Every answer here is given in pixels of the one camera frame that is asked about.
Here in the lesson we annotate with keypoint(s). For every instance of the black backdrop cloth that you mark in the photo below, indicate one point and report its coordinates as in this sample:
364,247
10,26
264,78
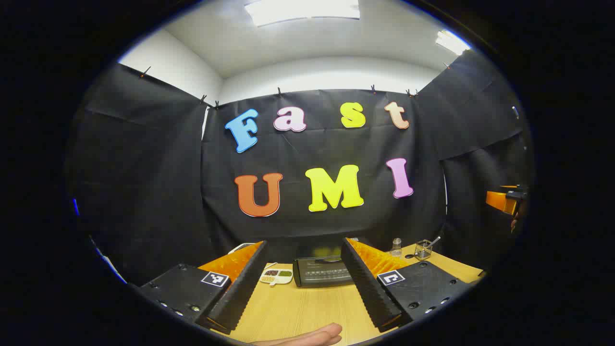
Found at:
144,168

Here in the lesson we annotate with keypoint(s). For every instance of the ceiling light panel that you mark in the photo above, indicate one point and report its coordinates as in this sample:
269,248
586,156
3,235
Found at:
451,42
302,10

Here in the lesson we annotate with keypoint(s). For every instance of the black electric oven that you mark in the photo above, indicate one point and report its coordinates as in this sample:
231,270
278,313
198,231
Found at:
319,275

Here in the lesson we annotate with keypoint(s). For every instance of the thin straw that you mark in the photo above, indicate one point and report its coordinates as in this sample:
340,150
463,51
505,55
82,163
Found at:
435,241

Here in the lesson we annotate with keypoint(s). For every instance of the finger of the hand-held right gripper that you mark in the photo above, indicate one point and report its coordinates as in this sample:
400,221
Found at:
499,202

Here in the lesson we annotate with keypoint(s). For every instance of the clear glass bottle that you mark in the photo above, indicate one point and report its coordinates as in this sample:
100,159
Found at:
396,249

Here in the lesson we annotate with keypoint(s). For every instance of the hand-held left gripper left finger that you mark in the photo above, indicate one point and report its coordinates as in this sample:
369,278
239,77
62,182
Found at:
240,293

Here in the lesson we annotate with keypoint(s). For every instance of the white divided snack dish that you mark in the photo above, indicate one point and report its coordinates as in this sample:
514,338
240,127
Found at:
276,277

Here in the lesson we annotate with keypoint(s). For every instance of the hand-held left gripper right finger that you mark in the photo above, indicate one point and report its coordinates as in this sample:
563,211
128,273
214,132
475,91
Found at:
367,288

